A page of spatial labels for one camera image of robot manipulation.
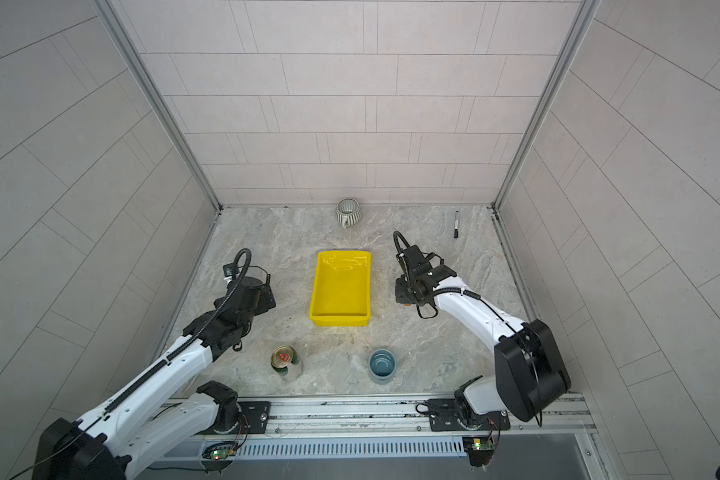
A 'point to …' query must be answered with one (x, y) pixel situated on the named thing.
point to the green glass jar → (282, 357)
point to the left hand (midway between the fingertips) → (263, 288)
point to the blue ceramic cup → (382, 363)
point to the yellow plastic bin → (341, 289)
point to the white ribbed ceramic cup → (348, 212)
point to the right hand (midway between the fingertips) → (400, 294)
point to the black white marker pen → (456, 223)
